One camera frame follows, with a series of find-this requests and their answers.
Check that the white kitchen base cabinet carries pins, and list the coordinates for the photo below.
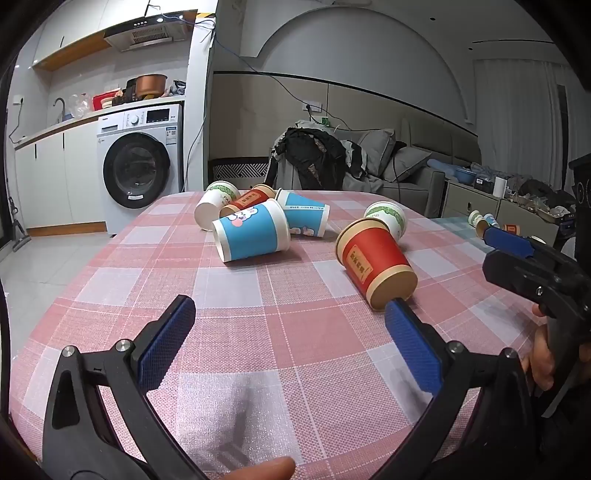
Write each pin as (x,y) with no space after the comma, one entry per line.
(55,180)

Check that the white wall cabinet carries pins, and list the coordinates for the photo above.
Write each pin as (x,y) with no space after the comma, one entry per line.
(78,32)

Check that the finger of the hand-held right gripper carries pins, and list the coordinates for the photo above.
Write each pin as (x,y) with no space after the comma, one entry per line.
(508,242)
(517,277)

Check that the large blue paper cup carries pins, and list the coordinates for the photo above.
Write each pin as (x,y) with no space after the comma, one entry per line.
(253,230)

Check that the grey sofa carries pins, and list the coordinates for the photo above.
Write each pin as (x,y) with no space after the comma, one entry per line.
(443,152)

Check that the grey sofa pillow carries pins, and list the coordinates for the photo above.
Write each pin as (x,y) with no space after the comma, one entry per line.
(375,152)
(408,164)

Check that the dark patterned bench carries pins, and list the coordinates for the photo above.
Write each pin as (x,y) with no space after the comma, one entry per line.
(238,173)

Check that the wall socket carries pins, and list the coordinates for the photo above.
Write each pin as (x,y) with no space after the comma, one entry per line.
(313,107)

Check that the white green paper cup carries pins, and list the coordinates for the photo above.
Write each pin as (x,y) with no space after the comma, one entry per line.
(385,219)
(213,203)

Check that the white curtain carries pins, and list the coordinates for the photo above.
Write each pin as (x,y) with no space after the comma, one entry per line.
(517,120)

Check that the kitchen faucet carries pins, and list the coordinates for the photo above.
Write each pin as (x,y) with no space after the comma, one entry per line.
(60,108)

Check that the small blue cup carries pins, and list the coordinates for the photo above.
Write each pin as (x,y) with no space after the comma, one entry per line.
(487,224)

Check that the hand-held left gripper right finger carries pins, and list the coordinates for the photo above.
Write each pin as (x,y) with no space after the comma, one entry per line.
(414,348)

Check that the person's right hand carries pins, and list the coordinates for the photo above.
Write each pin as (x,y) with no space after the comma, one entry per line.
(539,357)

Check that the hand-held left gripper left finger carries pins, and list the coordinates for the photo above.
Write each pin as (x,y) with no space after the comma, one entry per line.
(167,344)

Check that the pink plaid tablecloth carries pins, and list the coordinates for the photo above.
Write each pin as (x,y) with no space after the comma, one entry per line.
(286,369)

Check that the grey side cabinet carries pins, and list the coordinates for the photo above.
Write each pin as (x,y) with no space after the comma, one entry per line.
(475,203)

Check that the clear plastic bag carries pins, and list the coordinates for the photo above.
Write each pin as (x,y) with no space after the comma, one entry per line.
(79,106)

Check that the small white green cup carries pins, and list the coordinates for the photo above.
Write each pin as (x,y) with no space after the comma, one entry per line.
(474,218)

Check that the steel range hood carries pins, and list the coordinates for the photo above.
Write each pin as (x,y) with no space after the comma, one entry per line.
(147,33)

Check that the large red paper cup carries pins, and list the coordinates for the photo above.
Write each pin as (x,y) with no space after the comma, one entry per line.
(376,263)

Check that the person's left hand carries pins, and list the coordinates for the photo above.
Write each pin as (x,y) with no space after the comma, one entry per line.
(270,470)

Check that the black jacket pile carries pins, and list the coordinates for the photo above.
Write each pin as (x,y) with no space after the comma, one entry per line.
(307,157)

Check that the small red cup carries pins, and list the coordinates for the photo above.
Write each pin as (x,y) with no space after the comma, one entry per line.
(511,229)

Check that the copper pot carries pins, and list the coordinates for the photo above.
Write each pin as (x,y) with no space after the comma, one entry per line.
(151,86)

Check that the white washing machine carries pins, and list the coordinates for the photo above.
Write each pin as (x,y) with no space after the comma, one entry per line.
(138,170)

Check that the blue bowl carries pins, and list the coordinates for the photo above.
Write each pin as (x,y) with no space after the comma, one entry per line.
(464,174)

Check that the red plastic container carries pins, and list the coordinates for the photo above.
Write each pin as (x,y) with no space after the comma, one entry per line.
(107,102)

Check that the black bag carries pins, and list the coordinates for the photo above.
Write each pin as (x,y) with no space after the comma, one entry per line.
(178,88)

